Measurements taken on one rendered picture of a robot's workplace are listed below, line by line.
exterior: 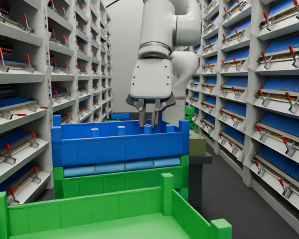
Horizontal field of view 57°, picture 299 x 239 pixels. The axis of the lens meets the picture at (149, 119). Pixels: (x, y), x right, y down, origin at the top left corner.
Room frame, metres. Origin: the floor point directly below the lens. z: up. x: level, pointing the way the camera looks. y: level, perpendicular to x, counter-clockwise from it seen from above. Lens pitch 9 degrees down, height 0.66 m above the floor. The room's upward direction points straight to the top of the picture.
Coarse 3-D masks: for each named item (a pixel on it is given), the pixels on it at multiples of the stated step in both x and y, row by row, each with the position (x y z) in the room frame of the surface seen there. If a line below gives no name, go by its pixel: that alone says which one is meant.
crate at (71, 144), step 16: (64, 128) 0.72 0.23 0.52; (80, 128) 0.74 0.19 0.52; (112, 128) 0.76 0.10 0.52; (128, 128) 0.78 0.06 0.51; (160, 128) 0.79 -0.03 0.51; (176, 128) 0.69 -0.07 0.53; (64, 144) 0.54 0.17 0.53; (80, 144) 0.55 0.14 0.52; (96, 144) 0.56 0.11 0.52; (112, 144) 0.57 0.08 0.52; (128, 144) 0.58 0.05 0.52; (144, 144) 0.59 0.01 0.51; (160, 144) 0.60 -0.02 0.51; (176, 144) 0.61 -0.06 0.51; (64, 160) 0.54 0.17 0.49; (80, 160) 0.55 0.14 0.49; (96, 160) 0.56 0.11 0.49; (112, 160) 0.57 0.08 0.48
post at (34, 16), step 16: (16, 0) 1.55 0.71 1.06; (16, 16) 1.55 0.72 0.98; (32, 16) 1.56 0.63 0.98; (16, 48) 1.55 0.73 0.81; (32, 48) 1.56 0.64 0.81; (48, 48) 1.64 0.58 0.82; (48, 112) 1.58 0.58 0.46; (48, 128) 1.56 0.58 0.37; (48, 144) 1.56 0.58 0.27; (48, 160) 1.56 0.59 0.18
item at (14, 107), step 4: (16, 104) 1.30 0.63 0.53; (20, 104) 1.33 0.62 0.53; (24, 104) 1.36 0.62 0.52; (32, 104) 1.47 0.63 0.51; (36, 104) 1.51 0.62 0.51; (0, 108) 1.15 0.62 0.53; (4, 108) 1.17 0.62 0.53; (8, 108) 1.19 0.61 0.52; (12, 108) 1.24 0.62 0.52; (16, 108) 1.28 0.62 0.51; (20, 108) 1.33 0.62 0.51; (0, 112) 1.13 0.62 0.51; (12, 112) 1.21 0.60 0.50
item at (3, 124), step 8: (24, 96) 1.55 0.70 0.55; (32, 96) 1.55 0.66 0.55; (40, 104) 1.55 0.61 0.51; (48, 104) 1.56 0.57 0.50; (16, 112) 1.26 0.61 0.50; (24, 112) 1.31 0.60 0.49; (32, 112) 1.36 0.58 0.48; (40, 112) 1.46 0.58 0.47; (0, 120) 1.07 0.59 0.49; (8, 120) 1.11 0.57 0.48; (16, 120) 1.17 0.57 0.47; (24, 120) 1.27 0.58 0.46; (32, 120) 1.38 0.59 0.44; (0, 128) 1.05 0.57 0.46; (8, 128) 1.12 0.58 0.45
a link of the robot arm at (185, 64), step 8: (176, 56) 1.39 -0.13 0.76; (184, 56) 1.38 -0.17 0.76; (192, 56) 1.38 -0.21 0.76; (176, 64) 1.38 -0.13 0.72; (184, 64) 1.37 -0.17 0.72; (192, 64) 1.37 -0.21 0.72; (176, 72) 1.40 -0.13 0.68; (184, 72) 1.37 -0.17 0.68; (192, 72) 1.37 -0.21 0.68; (184, 80) 1.37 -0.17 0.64; (176, 88) 1.37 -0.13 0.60; (184, 88) 1.40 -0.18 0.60; (176, 96) 1.37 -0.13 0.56; (184, 96) 1.40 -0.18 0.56
